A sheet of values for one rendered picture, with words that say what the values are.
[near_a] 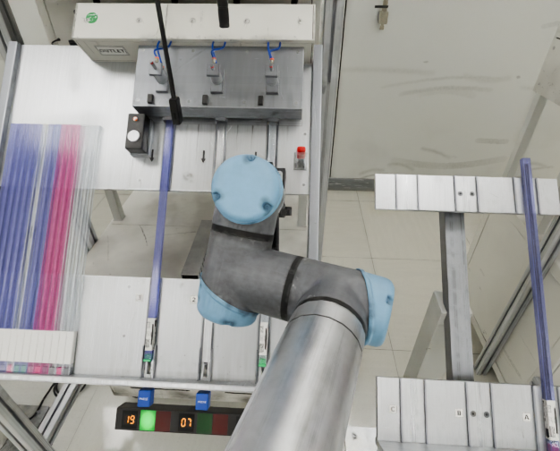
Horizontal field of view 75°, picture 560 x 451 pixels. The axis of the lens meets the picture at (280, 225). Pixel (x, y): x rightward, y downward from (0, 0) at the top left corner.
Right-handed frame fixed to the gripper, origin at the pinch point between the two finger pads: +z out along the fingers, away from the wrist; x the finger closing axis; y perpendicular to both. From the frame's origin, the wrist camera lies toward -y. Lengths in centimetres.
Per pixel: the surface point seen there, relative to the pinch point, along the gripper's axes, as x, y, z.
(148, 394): 21.1, -34.7, -6.4
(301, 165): -6.4, 9.9, 2.5
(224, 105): 9.2, 21.0, -1.3
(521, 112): -144, 70, 162
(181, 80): 18.4, 25.9, -0.4
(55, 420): 60, -60, 26
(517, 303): -81, -27, 53
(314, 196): -9.0, 3.6, 0.5
